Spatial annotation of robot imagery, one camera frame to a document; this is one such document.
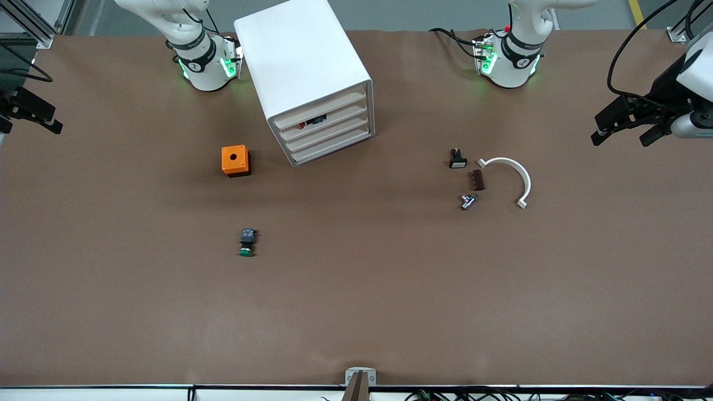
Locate grey metal bracket plate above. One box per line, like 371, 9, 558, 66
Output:
345, 368, 377, 386

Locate green push button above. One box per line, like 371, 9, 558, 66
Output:
238, 228, 258, 258

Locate dark tapered bar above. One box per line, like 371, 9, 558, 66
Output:
341, 371, 372, 401

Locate brown table cover sheet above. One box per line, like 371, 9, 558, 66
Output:
0, 28, 713, 388

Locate white curved bracket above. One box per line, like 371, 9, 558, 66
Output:
477, 157, 532, 209

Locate black right camera cable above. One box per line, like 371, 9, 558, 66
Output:
0, 40, 55, 84

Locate orange button enclosure box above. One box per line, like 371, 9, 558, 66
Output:
221, 145, 252, 178

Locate aluminium frame profile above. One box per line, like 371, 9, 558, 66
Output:
0, 0, 76, 50
666, 0, 713, 43

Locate tangled black floor cables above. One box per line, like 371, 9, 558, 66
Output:
320, 387, 713, 401

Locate black camera cable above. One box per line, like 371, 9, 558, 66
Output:
606, 0, 681, 104
0, 40, 55, 84

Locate black left camera cable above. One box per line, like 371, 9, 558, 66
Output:
606, 0, 681, 104

